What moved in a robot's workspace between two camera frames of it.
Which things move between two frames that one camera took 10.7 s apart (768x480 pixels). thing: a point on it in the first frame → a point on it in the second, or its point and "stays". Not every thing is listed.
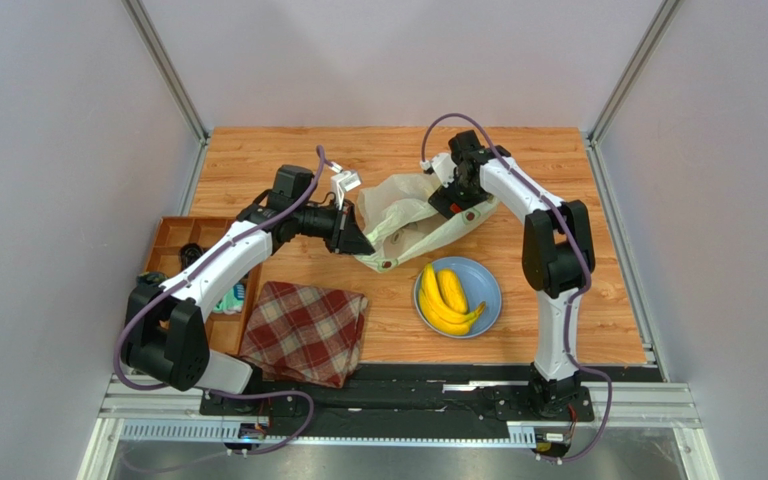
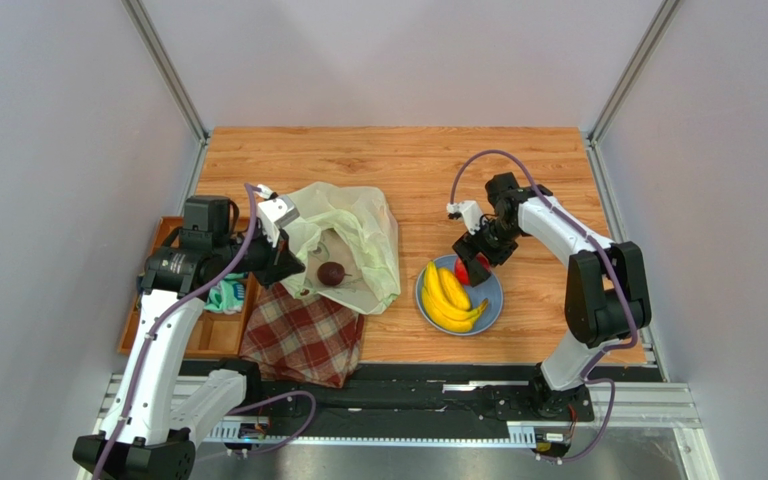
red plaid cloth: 304,333 stays
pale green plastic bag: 397,217 → 347,239
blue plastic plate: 480,285 stays
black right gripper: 457,197 → 473,248
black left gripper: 345,235 → 279,262
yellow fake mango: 453,289 stays
